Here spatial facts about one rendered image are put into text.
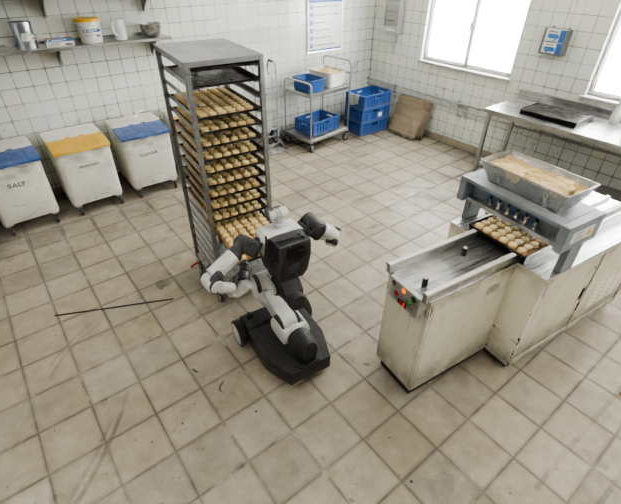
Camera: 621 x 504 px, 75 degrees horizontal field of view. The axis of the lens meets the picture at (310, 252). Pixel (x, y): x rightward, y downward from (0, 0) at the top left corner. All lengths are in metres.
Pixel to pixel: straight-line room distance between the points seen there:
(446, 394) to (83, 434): 2.24
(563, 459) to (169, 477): 2.20
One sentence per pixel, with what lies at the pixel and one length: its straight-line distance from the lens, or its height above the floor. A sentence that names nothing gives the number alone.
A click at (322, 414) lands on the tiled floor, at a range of 2.71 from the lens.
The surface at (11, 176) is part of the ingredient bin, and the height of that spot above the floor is 0.60.
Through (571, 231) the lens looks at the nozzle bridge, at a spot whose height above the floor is 1.16.
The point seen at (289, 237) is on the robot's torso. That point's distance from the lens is 2.28.
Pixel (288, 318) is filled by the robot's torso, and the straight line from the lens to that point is 2.75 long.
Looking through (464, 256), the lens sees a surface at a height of 0.84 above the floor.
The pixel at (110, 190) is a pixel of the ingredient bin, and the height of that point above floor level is 0.20.
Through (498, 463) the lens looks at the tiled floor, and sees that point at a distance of 2.78.
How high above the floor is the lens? 2.30
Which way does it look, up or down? 36 degrees down
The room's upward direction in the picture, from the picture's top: straight up
